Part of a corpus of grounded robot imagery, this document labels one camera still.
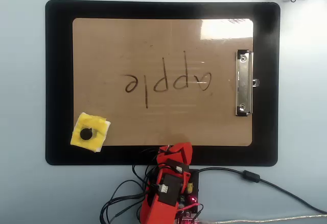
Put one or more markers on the controller circuit board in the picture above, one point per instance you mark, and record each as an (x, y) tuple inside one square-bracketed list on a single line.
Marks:
[(190, 201)]

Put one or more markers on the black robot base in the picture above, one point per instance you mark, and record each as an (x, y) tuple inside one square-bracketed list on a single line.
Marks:
[(194, 180)]

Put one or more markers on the silver metal clipboard clip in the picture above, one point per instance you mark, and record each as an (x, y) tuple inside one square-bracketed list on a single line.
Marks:
[(244, 86)]

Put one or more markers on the red robot arm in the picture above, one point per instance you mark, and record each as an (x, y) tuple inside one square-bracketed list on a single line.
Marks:
[(158, 206)]

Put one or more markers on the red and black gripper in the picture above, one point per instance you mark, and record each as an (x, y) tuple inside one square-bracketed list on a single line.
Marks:
[(176, 166)]

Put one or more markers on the yellow sponge with black knob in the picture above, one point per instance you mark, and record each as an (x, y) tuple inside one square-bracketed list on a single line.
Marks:
[(89, 122)]

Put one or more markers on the brown clipboard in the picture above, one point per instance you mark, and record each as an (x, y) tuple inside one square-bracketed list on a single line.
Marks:
[(115, 55)]

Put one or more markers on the black mat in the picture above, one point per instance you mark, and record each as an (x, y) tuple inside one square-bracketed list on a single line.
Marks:
[(58, 81)]

